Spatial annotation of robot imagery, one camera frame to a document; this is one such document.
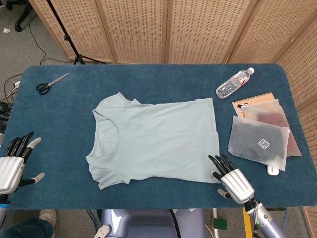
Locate brown spiral notebook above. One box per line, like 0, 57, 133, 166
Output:
231, 92, 275, 119

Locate blue table cover cloth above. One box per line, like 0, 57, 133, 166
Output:
0, 63, 317, 211

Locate blue-grey robot torso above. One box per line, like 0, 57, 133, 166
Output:
100, 209, 206, 238

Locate green block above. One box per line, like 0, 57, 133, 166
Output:
213, 218, 228, 230

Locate small white plastic device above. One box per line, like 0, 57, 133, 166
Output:
266, 165, 282, 176

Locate black office chair base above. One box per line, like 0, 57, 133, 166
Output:
6, 0, 32, 32

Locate light green t-shirt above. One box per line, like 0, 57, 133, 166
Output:
86, 91, 223, 190

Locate person's dark jeans leg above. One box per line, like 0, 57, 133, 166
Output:
0, 218, 54, 238

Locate black cable bundle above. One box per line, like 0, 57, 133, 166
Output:
0, 73, 23, 117

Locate person's beige shoe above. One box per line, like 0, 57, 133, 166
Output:
39, 209, 57, 230

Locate black floor cable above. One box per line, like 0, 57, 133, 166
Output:
28, 14, 75, 65

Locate frosted bag with QR label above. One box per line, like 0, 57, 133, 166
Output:
227, 115, 291, 172

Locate clear plastic water bottle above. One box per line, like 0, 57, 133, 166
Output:
215, 67, 256, 99

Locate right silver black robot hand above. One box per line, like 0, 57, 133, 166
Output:
208, 154, 255, 204

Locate black-handled scissors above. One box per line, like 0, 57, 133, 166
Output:
36, 72, 70, 95

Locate frosted bag with red garment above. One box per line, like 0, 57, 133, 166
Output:
236, 98, 303, 157

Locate white metal tube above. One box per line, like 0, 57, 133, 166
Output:
212, 209, 220, 238

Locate black torso cable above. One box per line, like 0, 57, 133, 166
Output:
169, 209, 179, 238

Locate black tripod stand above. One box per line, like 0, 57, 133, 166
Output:
46, 0, 106, 65

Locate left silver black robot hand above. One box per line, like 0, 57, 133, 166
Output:
0, 131, 46, 194

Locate white robot bracket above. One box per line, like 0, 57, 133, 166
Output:
94, 224, 112, 238

